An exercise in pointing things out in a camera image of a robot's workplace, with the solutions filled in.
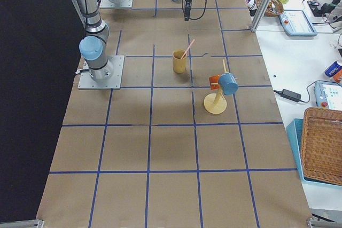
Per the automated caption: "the pepsi can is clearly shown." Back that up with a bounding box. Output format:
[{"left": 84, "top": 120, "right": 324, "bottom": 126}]
[{"left": 324, "top": 59, "right": 342, "bottom": 77}]

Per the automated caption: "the near teach pendant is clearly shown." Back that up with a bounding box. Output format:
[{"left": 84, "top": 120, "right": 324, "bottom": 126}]
[{"left": 314, "top": 81, "right": 342, "bottom": 111}]

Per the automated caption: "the blue mug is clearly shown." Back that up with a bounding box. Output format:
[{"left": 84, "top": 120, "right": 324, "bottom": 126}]
[{"left": 219, "top": 73, "right": 239, "bottom": 95}]

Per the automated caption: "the aluminium frame post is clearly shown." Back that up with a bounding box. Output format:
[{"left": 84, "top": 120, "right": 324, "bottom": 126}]
[{"left": 250, "top": 0, "right": 284, "bottom": 33}]

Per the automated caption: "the black power adapter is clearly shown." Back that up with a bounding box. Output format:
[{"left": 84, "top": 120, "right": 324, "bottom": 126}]
[{"left": 274, "top": 89, "right": 301, "bottom": 103}]

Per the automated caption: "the teach pendant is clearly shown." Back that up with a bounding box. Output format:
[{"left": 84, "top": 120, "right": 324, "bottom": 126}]
[
  {"left": 314, "top": 81, "right": 342, "bottom": 111},
  {"left": 278, "top": 10, "right": 317, "bottom": 37}
]

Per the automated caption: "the rectangular wicker tray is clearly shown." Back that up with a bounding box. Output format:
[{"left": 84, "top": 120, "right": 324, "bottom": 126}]
[{"left": 300, "top": 107, "right": 341, "bottom": 185}]

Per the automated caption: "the black joystick controller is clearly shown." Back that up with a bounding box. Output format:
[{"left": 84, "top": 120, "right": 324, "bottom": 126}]
[{"left": 313, "top": 3, "right": 341, "bottom": 17}]

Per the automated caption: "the pink chopstick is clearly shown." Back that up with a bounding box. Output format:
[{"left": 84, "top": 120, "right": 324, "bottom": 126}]
[{"left": 181, "top": 39, "right": 195, "bottom": 59}]

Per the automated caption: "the light blue tray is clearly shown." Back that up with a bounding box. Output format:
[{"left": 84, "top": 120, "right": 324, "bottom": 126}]
[{"left": 286, "top": 119, "right": 341, "bottom": 189}]

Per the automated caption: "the round wicker basket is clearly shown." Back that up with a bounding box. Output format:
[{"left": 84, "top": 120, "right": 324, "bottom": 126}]
[{"left": 255, "top": 0, "right": 284, "bottom": 17}]

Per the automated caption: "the far teach pendant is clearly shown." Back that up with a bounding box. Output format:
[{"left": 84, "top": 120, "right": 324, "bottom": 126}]
[{"left": 278, "top": 10, "right": 317, "bottom": 37}]

